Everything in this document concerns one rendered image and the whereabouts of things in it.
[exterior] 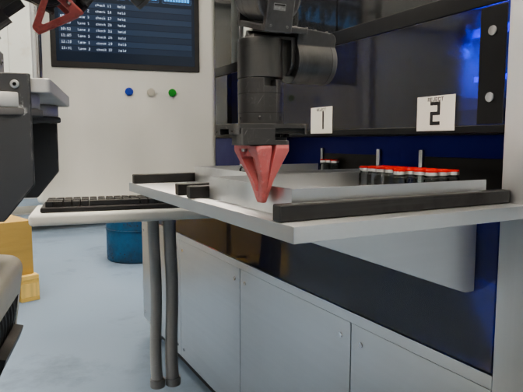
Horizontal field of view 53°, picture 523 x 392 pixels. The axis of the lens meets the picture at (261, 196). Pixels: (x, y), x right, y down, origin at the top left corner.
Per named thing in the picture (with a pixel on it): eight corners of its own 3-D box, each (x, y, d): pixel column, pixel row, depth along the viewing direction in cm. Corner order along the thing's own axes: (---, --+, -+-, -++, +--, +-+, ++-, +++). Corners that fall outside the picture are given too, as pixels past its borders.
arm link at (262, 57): (229, 33, 66) (248, 25, 61) (277, 38, 69) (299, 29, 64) (230, 89, 67) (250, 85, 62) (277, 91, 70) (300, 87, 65)
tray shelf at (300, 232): (306, 183, 141) (307, 175, 141) (559, 215, 80) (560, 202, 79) (128, 190, 118) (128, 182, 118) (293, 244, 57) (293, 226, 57)
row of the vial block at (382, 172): (365, 190, 95) (366, 165, 95) (440, 200, 80) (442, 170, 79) (356, 190, 94) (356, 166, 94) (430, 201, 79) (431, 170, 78)
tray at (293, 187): (372, 188, 101) (372, 170, 101) (485, 202, 78) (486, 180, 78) (209, 197, 85) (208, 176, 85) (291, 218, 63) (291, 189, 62)
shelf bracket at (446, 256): (459, 286, 87) (462, 209, 86) (474, 291, 85) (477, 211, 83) (285, 320, 71) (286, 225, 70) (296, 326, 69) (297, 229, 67)
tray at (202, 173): (317, 176, 136) (317, 162, 136) (385, 183, 114) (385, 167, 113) (194, 181, 120) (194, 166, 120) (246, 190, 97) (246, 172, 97)
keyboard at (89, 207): (198, 201, 147) (197, 191, 147) (208, 206, 134) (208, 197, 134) (44, 206, 135) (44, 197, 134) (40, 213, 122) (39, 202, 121)
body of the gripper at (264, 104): (308, 138, 66) (308, 78, 65) (235, 139, 61) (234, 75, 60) (282, 138, 71) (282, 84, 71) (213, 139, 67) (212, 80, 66)
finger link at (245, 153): (307, 202, 66) (307, 128, 65) (257, 206, 63) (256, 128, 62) (280, 197, 72) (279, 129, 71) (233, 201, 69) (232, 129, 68)
